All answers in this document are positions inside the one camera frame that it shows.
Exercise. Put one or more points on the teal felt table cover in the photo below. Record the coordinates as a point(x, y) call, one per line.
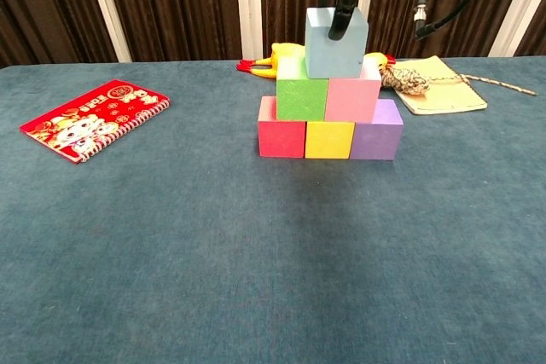
point(239, 296)

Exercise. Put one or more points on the purple foam cube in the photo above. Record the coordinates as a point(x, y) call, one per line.
point(375, 142)

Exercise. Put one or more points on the yellow rubber chicken toy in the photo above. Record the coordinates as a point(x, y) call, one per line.
point(260, 67)

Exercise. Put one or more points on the yellow foam cube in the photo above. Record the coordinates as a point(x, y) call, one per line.
point(329, 140)

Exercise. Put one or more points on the red spiral notebook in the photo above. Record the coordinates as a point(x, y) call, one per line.
point(85, 121)

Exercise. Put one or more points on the green foam cube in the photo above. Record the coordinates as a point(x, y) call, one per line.
point(300, 99)

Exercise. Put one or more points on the white metal frame post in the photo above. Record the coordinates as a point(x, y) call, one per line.
point(516, 10)
point(247, 6)
point(106, 10)
point(364, 46)

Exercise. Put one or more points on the red foam cube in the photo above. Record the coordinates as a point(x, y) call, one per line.
point(281, 138)

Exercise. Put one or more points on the pink foam cube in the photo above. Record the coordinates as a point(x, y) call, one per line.
point(352, 97)

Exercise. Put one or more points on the light blue foam cube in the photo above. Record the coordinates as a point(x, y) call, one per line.
point(324, 57)

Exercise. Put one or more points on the dark brown curtain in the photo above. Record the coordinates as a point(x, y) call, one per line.
point(179, 6)

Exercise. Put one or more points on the beige cloth notebook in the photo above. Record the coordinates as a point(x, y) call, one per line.
point(443, 97)

